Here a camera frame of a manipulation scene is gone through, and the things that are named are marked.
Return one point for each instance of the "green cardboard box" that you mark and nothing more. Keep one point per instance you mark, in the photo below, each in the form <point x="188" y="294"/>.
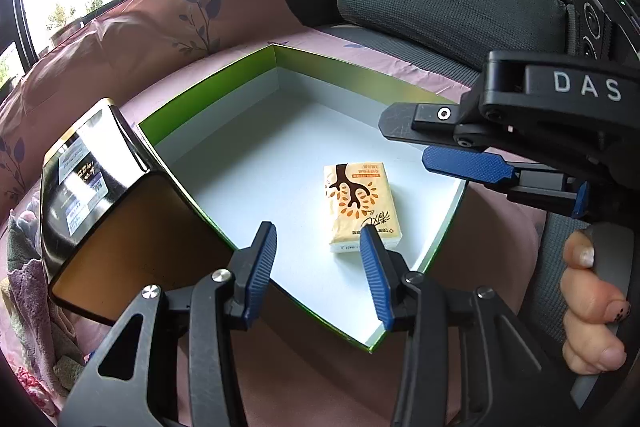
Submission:
<point x="270" y="157"/>

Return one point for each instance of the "red knitted item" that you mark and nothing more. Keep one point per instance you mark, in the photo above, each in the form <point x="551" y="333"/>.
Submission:
<point x="27" y="382"/>

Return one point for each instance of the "tree-print tissue pack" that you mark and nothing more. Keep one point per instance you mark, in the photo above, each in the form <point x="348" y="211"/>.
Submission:
<point x="357" y="202"/>

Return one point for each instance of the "pale yellow waffle towel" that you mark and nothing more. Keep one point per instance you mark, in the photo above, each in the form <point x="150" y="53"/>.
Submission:
<point x="35" y="307"/>

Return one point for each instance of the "pink leaf-print pillow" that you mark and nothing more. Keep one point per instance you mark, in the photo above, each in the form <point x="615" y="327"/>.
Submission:
<point x="150" y="27"/>

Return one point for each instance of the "person's right hand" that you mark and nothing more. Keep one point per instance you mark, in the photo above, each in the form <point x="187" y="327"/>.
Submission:
<point x="590" y="322"/>

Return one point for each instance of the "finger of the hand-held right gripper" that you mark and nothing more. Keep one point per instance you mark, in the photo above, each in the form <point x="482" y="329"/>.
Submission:
<point x="465" y="164"/>
<point x="415" y="122"/>

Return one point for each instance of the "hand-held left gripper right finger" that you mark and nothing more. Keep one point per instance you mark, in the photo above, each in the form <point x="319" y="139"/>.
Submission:
<point x="375" y="277"/>

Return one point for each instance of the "glossy black gift box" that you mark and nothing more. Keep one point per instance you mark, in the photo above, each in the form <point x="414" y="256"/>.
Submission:
<point x="130" y="232"/>

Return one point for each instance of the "blue and pink plush toy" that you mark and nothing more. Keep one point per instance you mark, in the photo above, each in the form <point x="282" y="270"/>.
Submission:
<point x="22" y="227"/>

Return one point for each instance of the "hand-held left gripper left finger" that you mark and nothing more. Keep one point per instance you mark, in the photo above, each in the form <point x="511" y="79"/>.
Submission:
<point x="260" y="272"/>

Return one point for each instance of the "green cloth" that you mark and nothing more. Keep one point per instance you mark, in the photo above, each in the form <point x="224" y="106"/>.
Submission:
<point x="70" y="372"/>

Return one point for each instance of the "pink leaf-print bedsheet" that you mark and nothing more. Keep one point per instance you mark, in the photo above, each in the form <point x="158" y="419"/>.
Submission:
<point x="310" y="382"/>

